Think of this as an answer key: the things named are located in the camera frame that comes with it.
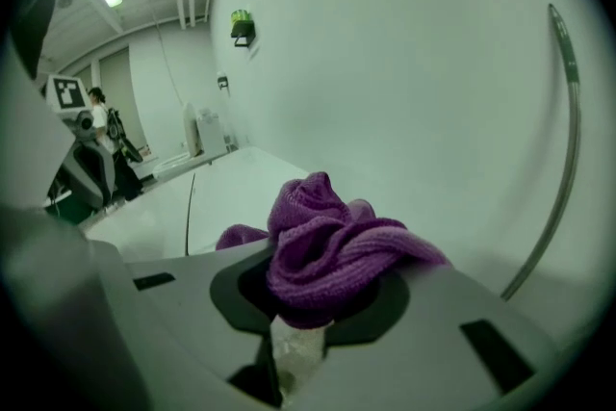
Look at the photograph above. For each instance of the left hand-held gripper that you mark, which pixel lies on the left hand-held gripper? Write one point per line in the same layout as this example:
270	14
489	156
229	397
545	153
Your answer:
69	94

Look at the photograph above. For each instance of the purple cleaning cloth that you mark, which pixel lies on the purple cleaning cloth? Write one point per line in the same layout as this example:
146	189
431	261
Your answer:
327	264

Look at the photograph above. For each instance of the black wall holder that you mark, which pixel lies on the black wall holder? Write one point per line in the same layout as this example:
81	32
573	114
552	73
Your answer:
223	83

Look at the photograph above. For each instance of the green can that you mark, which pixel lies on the green can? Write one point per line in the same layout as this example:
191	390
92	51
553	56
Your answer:
241	17

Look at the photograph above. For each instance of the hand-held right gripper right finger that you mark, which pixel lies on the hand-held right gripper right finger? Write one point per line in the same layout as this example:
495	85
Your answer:
433	351

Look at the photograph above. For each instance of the grey metal pole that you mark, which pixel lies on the grey metal pole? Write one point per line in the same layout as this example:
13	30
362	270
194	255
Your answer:
574	135

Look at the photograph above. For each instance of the white toilet with raised lid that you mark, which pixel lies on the white toilet with raised lid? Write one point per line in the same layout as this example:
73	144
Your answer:
190	130

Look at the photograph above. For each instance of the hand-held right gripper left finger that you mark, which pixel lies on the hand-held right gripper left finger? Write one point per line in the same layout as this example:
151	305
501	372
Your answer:
183	303

